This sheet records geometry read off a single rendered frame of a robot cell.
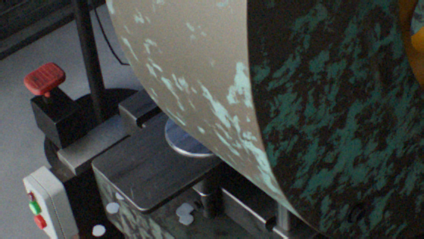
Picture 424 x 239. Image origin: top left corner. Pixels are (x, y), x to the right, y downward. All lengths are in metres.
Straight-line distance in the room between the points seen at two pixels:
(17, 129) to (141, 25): 1.98
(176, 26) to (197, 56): 0.03
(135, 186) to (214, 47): 0.70
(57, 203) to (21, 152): 1.03
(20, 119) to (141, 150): 1.37
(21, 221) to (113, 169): 1.08
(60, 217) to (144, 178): 0.32
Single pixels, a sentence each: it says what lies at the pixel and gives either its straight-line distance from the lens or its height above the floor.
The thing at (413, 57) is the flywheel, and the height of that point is 1.14.
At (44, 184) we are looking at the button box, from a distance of 1.56.
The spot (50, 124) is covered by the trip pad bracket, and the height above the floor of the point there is 0.69.
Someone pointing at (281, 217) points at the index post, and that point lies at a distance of 1.30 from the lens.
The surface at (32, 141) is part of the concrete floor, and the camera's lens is 2.60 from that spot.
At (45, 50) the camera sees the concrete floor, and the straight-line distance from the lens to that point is 2.94.
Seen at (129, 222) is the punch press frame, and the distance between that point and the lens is 1.55.
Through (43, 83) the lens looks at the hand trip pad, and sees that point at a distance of 1.55.
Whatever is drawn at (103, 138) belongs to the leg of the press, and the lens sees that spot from 1.59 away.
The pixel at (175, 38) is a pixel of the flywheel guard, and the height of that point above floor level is 1.31.
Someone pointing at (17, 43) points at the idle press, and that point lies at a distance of 2.96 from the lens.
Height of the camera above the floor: 1.71
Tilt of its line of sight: 42 degrees down
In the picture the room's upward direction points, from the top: 7 degrees counter-clockwise
